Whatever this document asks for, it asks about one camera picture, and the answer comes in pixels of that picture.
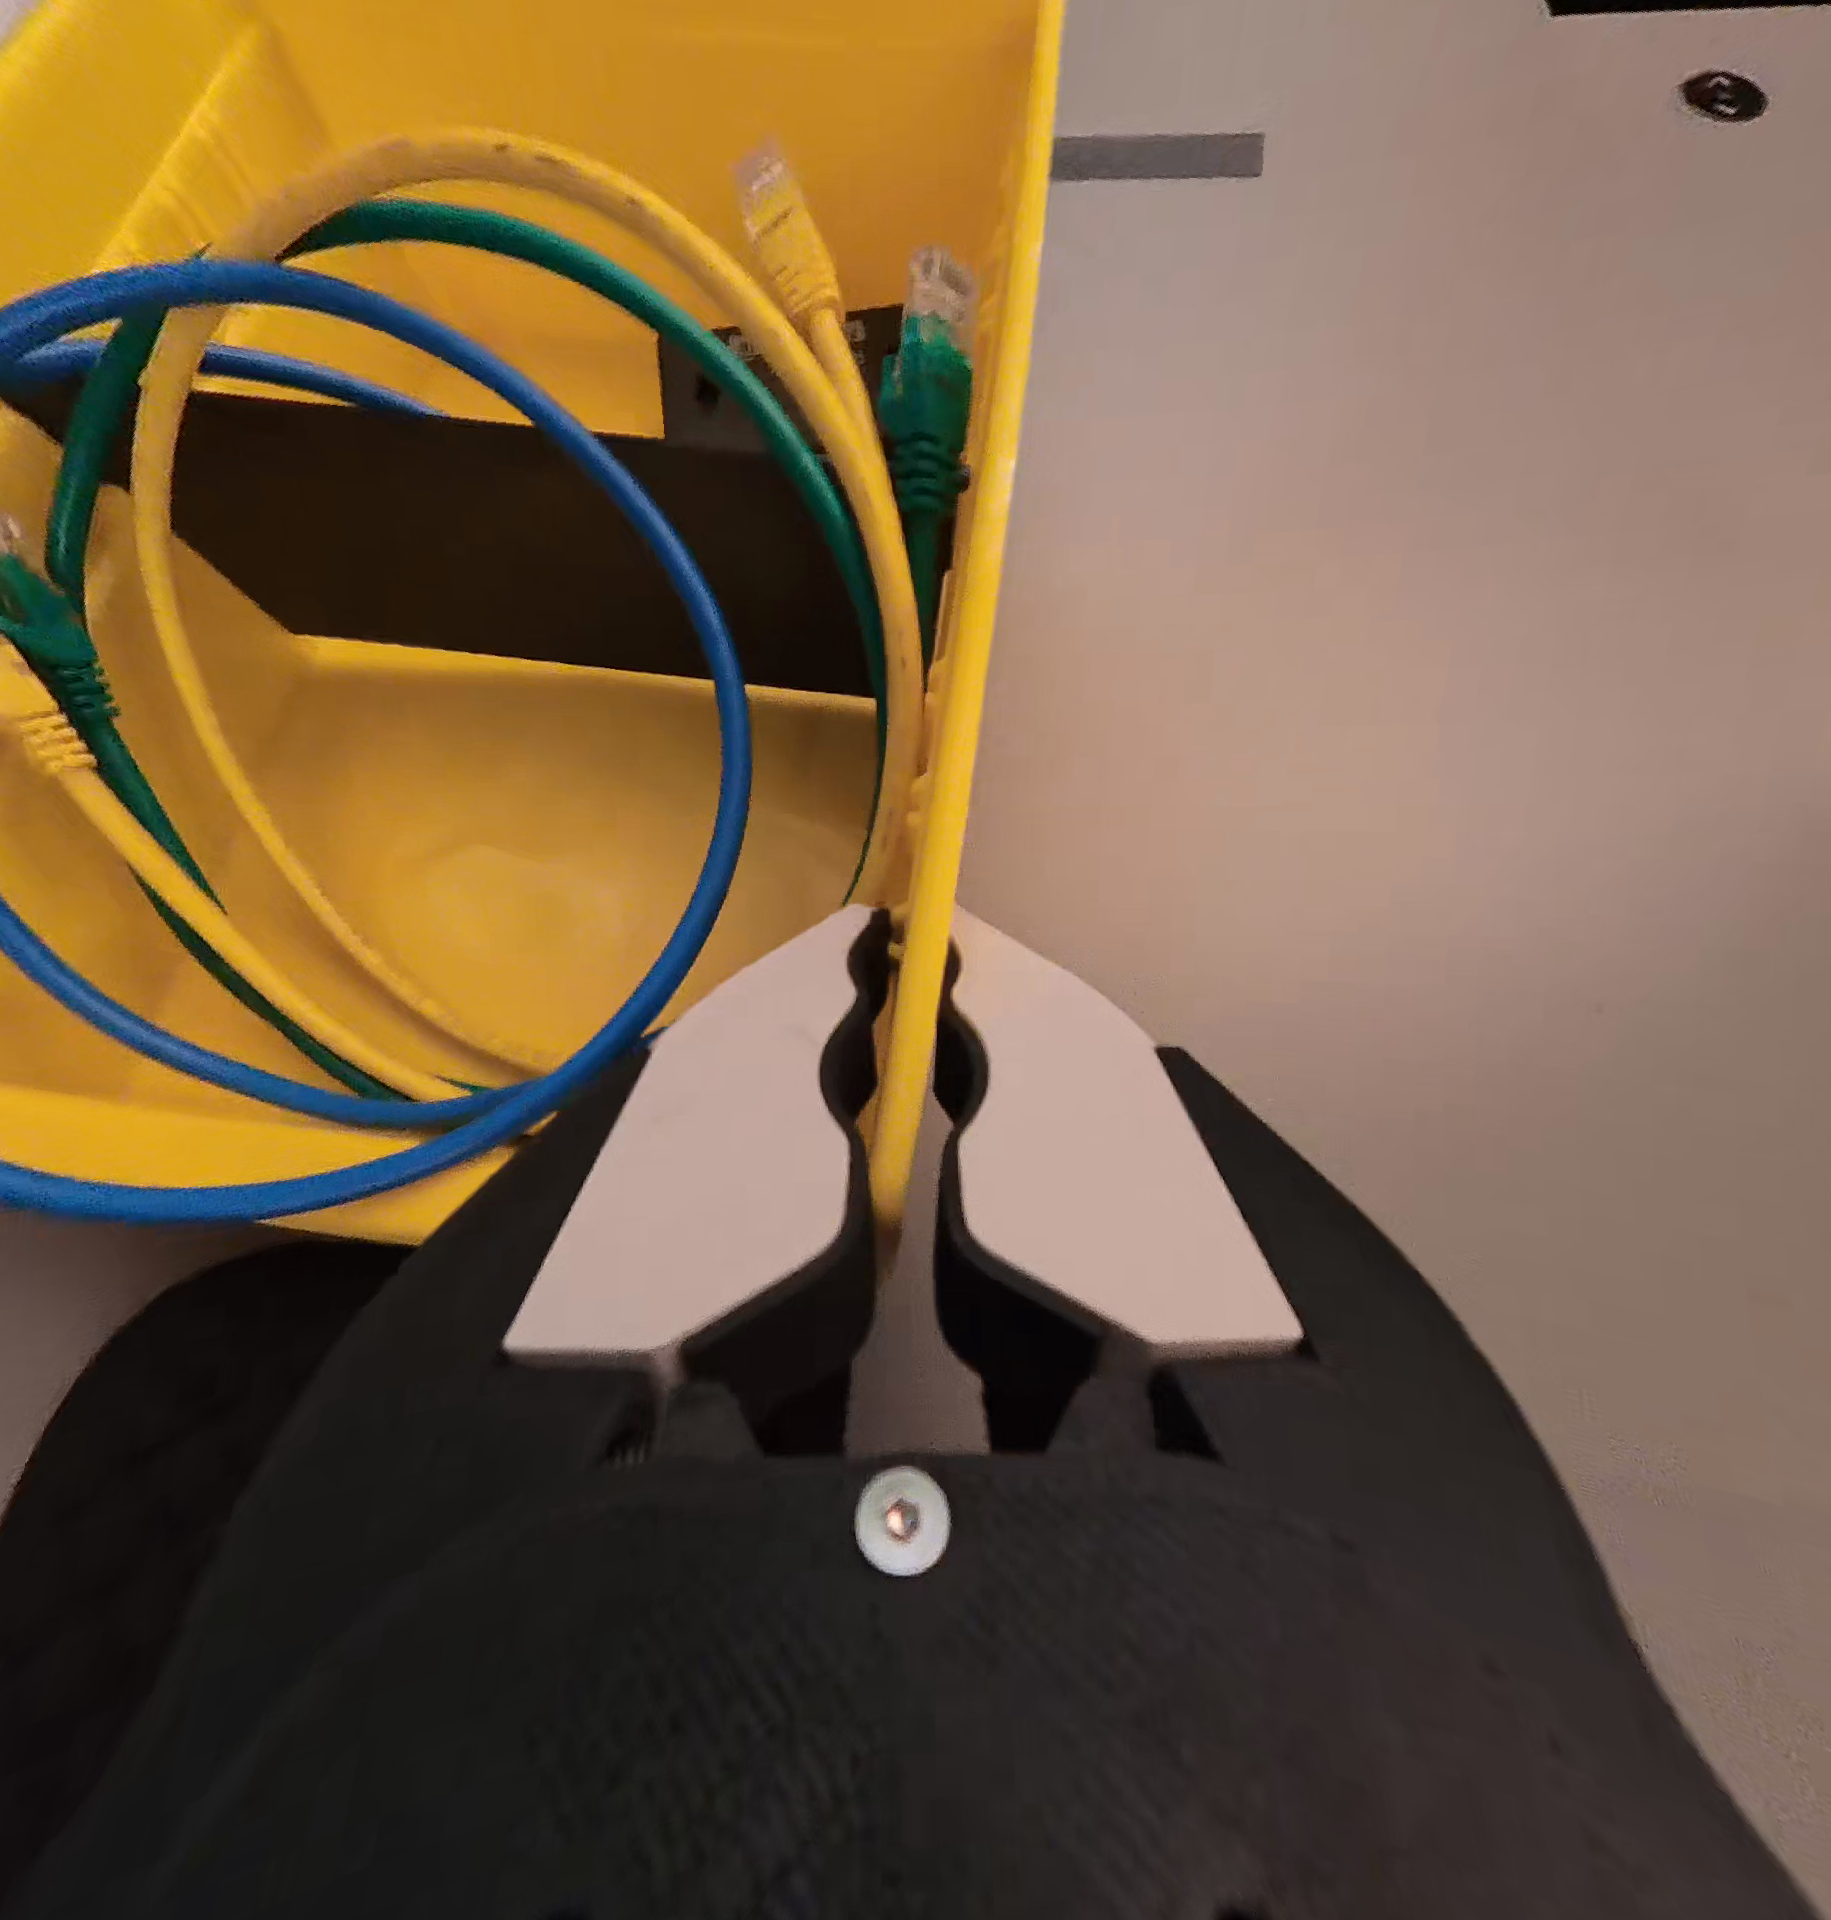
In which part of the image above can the black rounded object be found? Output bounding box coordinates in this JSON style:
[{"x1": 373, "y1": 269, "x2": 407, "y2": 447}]
[{"x1": 0, "y1": 1237, "x2": 415, "y2": 1862}]

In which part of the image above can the black ethernet switch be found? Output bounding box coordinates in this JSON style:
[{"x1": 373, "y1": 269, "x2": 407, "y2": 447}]
[{"x1": 661, "y1": 305, "x2": 912, "y2": 459}]

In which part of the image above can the green ethernet cable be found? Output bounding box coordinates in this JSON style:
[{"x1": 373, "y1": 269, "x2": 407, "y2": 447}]
[{"x1": 0, "y1": 202, "x2": 980, "y2": 1099}]

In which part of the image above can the black bin divider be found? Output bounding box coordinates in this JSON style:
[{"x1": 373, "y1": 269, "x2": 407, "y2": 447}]
[{"x1": 16, "y1": 382, "x2": 879, "y2": 698}]

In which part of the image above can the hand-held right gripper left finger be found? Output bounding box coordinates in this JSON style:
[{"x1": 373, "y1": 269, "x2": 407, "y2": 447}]
[{"x1": 503, "y1": 904, "x2": 894, "y2": 1374}]

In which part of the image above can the yellow ethernet cable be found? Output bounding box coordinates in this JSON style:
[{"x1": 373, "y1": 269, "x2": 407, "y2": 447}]
[{"x1": 0, "y1": 132, "x2": 928, "y2": 1099}]

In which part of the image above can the yellow plastic bin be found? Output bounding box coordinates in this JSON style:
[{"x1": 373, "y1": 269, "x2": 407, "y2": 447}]
[{"x1": 0, "y1": 0, "x2": 1071, "y2": 1247}]

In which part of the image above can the blue ethernet cable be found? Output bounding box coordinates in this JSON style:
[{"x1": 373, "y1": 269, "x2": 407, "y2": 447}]
[{"x1": 0, "y1": 258, "x2": 756, "y2": 1223}]

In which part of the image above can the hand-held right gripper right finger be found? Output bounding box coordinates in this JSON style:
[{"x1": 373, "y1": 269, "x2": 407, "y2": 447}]
[{"x1": 930, "y1": 904, "x2": 1308, "y2": 1366}]

